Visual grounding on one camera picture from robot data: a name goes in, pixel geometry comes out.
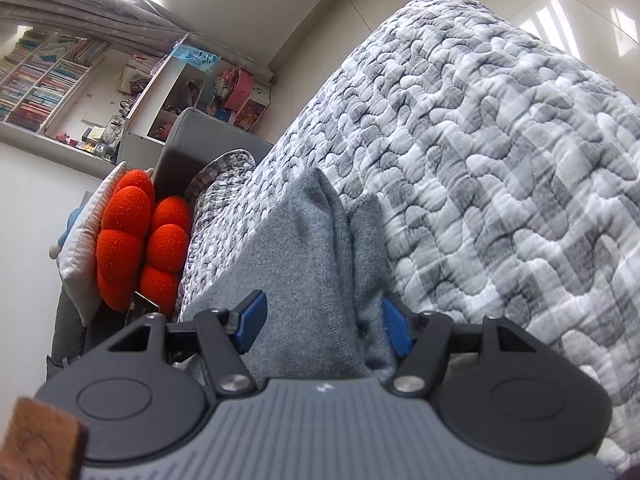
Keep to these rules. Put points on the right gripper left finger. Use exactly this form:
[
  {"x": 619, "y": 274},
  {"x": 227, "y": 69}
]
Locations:
[{"x": 220, "y": 337}]

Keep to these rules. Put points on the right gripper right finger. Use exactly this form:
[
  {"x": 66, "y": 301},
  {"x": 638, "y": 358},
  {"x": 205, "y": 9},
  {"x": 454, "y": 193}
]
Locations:
[{"x": 423, "y": 343}]

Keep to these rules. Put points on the grey knit sweater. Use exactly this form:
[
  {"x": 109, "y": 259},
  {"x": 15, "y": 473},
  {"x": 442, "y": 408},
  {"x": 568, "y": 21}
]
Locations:
[{"x": 322, "y": 267}]

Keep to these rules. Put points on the smartphone on stand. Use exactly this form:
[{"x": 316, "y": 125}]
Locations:
[{"x": 139, "y": 307}]

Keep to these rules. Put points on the orange pumpkin plush cushion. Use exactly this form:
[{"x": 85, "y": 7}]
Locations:
[{"x": 142, "y": 245}]

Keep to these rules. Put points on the white pillow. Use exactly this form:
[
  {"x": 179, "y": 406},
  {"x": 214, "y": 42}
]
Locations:
[{"x": 77, "y": 259}]

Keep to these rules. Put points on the grey patterned quilt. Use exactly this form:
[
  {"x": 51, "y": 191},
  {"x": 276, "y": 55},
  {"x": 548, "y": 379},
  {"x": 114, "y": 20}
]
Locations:
[{"x": 508, "y": 177}]

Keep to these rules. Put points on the blue plush toy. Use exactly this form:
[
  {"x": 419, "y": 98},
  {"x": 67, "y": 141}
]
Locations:
[{"x": 56, "y": 248}]

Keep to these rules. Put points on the brown fuzzy sleeve cuff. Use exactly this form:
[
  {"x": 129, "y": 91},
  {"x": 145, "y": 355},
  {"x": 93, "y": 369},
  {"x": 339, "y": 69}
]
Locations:
[{"x": 42, "y": 442}]

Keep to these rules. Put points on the pink storage basket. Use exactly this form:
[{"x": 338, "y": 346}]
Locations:
[{"x": 240, "y": 84}]

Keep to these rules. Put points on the teal hanging bag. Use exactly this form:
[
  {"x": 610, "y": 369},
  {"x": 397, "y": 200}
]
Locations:
[{"x": 195, "y": 57}]

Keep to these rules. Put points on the white desk with shelves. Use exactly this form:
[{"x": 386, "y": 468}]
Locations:
[{"x": 88, "y": 105}]

